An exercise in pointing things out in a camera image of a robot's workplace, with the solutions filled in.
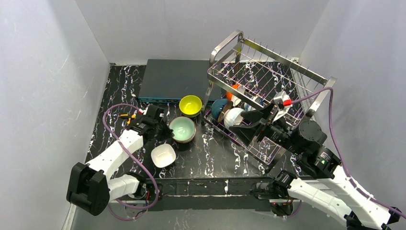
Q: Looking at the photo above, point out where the blue white patterned bowl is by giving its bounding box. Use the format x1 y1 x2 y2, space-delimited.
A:
243 96 264 112

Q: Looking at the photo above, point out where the pale green celadon bowl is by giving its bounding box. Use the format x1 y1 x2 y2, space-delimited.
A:
169 116 196 143

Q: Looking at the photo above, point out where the white round bowl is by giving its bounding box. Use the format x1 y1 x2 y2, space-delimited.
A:
223 108 245 129

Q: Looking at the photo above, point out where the orange white bowl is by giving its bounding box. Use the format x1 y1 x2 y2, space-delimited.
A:
226 83 243 107

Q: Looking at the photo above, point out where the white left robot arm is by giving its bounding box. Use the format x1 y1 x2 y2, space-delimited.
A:
66 105 173 216

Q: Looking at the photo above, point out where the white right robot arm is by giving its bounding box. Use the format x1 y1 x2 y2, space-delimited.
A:
228 104 403 230

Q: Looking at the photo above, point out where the stainless steel dish rack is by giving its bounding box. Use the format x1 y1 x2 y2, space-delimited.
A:
201 30 337 173

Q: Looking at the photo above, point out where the white square bowl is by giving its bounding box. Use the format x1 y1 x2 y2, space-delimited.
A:
151 144 176 168

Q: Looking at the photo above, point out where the orange black small tool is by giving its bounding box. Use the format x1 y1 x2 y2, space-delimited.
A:
119 114 136 125

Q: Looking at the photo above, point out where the yellow bowl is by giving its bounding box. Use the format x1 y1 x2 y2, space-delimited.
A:
179 95 202 117

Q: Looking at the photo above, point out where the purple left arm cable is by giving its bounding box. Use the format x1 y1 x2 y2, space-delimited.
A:
102 103 160 221

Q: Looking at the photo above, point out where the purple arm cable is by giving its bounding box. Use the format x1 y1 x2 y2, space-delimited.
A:
290 86 406 220
102 103 160 221

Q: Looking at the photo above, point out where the dark teal network switch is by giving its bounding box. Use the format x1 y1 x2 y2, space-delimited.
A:
138 59 209 102

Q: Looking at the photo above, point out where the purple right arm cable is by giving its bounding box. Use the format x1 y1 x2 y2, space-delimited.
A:
290 86 406 220

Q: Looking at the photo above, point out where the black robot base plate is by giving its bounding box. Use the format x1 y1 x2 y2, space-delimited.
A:
115 176 294 213

